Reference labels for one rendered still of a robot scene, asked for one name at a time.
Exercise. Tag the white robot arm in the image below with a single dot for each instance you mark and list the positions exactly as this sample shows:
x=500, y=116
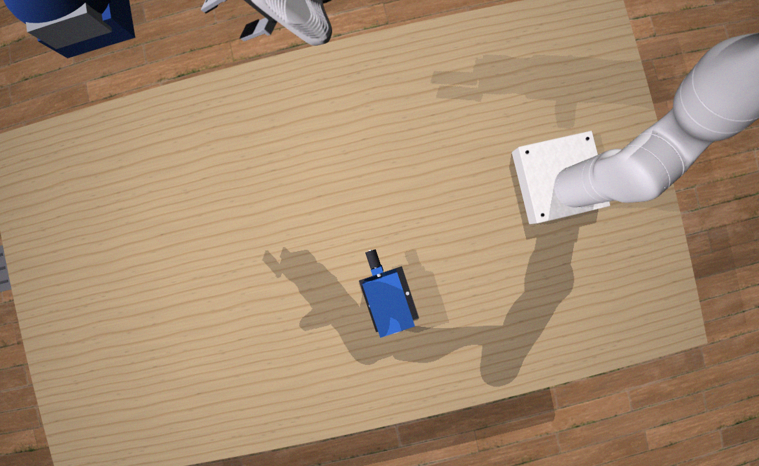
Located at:
x=717, y=99

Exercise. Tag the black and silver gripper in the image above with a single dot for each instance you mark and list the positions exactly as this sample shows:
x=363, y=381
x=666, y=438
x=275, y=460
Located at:
x=307, y=19

